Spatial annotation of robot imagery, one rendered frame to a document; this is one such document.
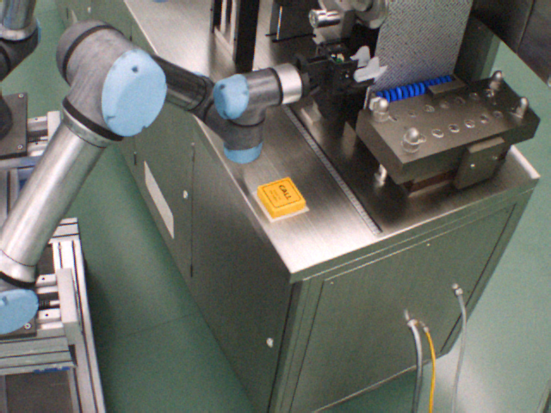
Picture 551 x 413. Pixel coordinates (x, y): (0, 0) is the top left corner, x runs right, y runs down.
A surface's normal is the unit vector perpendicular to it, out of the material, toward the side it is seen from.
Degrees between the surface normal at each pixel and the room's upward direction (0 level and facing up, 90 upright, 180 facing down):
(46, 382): 0
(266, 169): 0
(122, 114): 85
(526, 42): 90
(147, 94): 85
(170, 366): 0
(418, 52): 90
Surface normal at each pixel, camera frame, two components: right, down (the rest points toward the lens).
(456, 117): 0.09, -0.66
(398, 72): 0.45, 0.69
